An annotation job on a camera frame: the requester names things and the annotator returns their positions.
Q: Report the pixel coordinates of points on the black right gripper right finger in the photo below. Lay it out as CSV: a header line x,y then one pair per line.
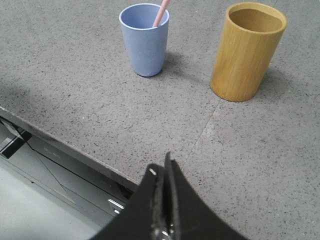
x,y
186,215

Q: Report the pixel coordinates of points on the bamboo cylindrical holder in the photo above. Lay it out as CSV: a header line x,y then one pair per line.
x,y
249,39

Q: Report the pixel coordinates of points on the grey cabinet under counter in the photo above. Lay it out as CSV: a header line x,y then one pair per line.
x,y
45,194

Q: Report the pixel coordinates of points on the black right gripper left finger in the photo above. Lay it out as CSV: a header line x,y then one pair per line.
x,y
142,217

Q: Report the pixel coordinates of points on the blue plastic cup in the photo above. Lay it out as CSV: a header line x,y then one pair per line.
x,y
146,45

